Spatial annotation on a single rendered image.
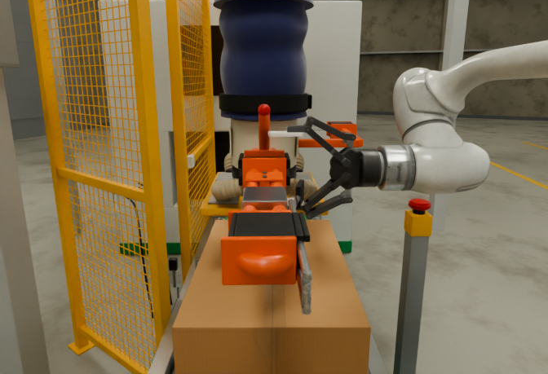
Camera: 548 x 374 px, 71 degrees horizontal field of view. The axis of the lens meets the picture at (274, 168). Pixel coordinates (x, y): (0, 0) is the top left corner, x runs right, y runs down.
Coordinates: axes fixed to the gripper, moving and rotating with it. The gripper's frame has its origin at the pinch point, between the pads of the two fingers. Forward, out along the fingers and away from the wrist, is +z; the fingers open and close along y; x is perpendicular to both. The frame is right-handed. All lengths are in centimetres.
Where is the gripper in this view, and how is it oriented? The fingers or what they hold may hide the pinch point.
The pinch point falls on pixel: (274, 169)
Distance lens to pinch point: 75.0
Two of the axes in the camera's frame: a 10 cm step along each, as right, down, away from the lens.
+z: -10.0, 0.1, -0.3
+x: -0.3, -2.3, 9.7
